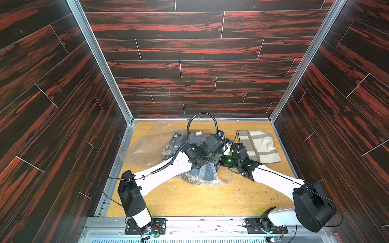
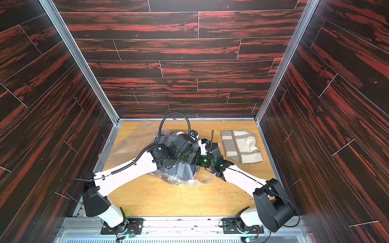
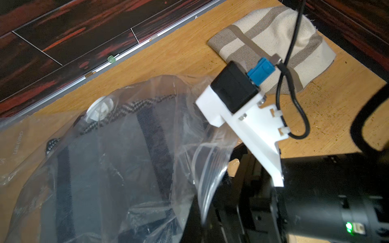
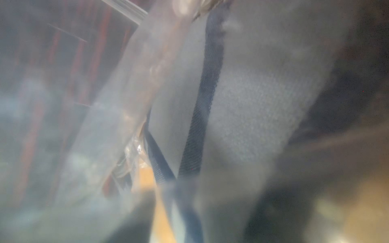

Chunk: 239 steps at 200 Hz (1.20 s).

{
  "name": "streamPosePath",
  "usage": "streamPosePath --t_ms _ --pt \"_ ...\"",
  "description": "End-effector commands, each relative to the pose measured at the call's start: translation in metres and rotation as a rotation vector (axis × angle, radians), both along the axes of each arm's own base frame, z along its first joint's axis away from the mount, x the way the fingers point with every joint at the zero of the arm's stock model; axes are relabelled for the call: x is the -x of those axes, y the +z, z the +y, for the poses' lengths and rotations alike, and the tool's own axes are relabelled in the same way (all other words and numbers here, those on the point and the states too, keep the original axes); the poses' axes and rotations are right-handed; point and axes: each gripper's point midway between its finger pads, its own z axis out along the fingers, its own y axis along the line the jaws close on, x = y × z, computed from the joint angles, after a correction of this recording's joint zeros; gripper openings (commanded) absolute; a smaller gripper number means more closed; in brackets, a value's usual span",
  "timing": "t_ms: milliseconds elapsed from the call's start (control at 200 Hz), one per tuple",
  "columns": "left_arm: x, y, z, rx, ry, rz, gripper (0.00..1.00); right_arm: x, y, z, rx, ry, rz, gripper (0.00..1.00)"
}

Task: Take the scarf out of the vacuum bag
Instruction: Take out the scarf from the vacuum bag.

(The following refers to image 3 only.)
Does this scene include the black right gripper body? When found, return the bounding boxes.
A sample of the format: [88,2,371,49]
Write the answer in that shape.
[213,150,389,243]

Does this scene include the beige striped scarf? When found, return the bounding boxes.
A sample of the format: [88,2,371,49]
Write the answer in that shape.
[208,6,336,92]

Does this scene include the clear plastic vacuum bag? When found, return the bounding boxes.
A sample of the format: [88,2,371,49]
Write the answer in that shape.
[1,75,238,243]

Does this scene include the dark blue grey plaid scarf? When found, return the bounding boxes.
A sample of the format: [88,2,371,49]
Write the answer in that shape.
[40,95,187,243]

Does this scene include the black right camera cable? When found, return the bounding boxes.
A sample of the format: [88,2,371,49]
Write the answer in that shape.
[275,0,311,140]

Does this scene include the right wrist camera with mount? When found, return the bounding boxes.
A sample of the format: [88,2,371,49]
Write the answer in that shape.
[196,54,290,187]

